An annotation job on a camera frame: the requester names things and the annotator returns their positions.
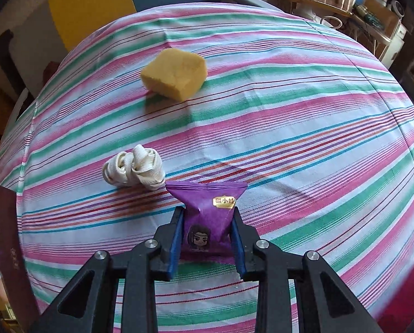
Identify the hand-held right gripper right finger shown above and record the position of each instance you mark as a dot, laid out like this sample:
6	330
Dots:
237	249

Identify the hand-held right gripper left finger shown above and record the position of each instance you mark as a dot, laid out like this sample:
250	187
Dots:
175	246

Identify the purple snack packet dark-haired figure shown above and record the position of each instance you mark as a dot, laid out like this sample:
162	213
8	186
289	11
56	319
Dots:
207	222

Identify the striped bed sheet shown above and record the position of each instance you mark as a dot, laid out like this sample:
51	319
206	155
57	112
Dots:
280	128

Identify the dark brown box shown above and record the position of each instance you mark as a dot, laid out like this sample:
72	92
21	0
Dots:
14	249

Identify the yellow sponge block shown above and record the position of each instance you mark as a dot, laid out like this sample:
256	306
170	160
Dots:
174	73

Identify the red cloth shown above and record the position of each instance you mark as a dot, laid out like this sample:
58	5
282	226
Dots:
413	291

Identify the yellow board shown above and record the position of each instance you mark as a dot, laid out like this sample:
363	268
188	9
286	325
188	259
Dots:
89	10

